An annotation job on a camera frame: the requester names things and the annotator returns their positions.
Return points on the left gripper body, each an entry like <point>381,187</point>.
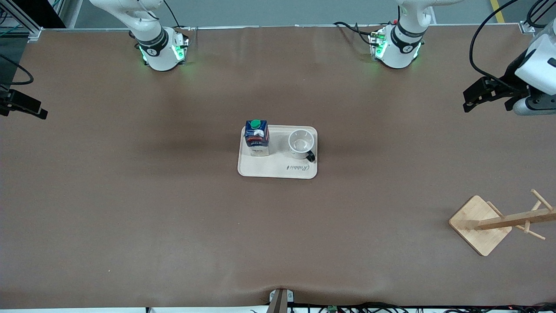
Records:
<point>513,74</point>

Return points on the blue milk carton green cap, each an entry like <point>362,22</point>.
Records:
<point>257,138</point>

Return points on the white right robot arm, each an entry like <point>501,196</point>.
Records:
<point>153,48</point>

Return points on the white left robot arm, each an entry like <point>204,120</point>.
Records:
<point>402,45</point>

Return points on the wooden cup rack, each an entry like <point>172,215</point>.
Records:
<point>480,224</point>

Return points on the cream plastic tray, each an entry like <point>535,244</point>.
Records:
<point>278,167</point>

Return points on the metal table clamp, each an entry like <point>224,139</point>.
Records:
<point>280,300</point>

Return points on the metal table corner bracket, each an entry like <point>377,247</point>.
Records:
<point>527,27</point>
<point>35,34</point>

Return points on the aluminium frame post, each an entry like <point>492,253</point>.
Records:
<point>19,19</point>

